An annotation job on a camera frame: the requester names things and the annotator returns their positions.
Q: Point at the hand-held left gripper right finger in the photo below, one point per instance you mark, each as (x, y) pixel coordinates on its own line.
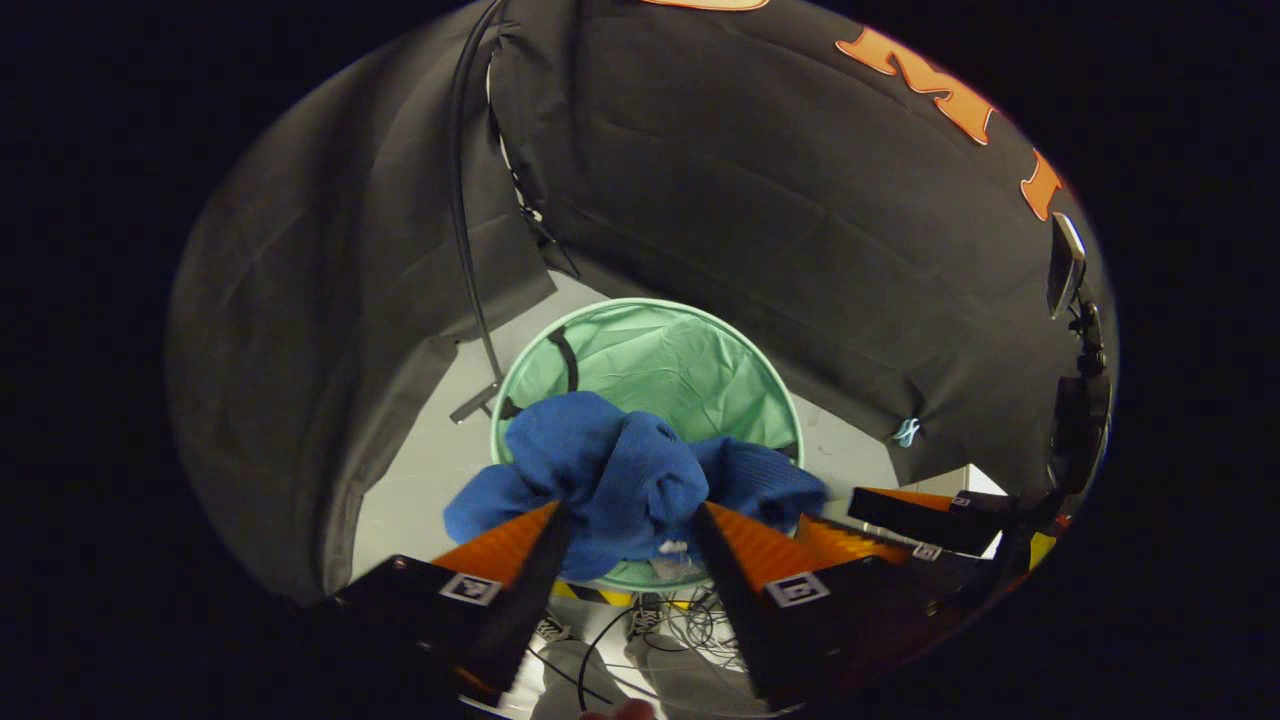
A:
(740, 600)

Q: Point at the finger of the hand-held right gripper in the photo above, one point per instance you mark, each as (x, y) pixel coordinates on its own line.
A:
(930, 520)
(860, 545)

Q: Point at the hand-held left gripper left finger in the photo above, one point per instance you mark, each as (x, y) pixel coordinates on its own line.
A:
(520, 600)

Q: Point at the green laundry hamper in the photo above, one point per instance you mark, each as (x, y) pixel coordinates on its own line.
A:
(670, 360)

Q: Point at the black white sneaker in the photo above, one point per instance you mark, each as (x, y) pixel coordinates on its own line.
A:
(645, 618)
(553, 630)

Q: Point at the light blue clip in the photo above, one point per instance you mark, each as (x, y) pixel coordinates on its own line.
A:
(906, 432)

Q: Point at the person's grey trousers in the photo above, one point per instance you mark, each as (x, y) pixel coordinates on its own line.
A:
(690, 690)

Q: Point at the black stand with grey device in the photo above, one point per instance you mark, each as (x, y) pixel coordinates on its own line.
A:
(1078, 420)

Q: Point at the black backdrop cloth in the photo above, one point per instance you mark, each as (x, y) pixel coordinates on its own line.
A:
(320, 300)
(780, 200)

